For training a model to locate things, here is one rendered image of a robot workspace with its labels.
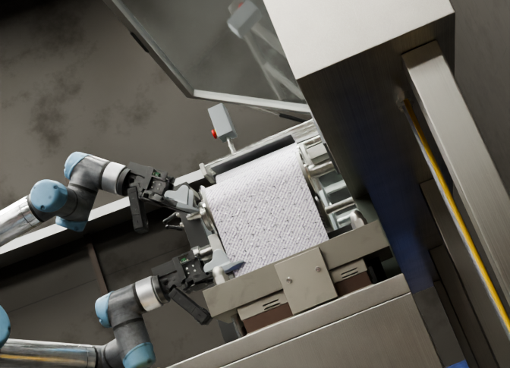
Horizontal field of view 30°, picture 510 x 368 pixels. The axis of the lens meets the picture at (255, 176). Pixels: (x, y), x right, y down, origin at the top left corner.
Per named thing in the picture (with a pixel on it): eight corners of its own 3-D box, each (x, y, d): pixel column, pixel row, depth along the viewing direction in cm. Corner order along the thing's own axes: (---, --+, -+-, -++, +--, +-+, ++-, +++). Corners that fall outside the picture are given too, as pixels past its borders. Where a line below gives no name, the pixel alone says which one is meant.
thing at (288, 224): (243, 297, 220) (215, 224, 225) (337, 259, 218) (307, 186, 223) (242, 297, 219) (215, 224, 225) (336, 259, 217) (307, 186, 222)
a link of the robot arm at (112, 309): (111, 333, 228) (101, 300, 230) (153, 316, 227) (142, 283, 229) (100, 331, 220) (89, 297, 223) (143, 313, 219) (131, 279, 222)
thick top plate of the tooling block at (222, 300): (228, 323, 215) (219, 298, 217) (393, 257, 211) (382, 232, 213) (211, 317, 200) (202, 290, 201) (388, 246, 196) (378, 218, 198)
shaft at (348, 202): (328, 215, 240) (325, 208, 240) (356, 204, 239) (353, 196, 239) (326, 214, 238) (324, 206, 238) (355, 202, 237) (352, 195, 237)
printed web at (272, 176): (288, 353, 253) (224, 182, 268) (369, 320, 251) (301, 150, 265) (259, 344, 216) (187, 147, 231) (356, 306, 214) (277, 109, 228)
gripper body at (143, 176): (170, 172, 232) (126, 158, 235) (158, 205, 230) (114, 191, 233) (178, 179, 239) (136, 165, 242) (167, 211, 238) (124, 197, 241)
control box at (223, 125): (218, 145, 298) (208, 117, 301) (237, 136, 297) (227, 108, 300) (212, 139, 291) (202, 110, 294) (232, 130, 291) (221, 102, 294)
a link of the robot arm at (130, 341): (139, 374, 228) (124, 331, 231) (165, 359, 221) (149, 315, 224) (112, 381, 223) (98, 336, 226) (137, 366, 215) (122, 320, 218)
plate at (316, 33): (396, 300, 436) (372, 240, 444) (453, 278, 433) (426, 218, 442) (283, 86, 140) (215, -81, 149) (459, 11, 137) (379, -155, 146)
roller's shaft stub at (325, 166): (315, 183, 231) (308, 167, 232) (341, 171, 230) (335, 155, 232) (313, 178, 227) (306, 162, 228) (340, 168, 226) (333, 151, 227)
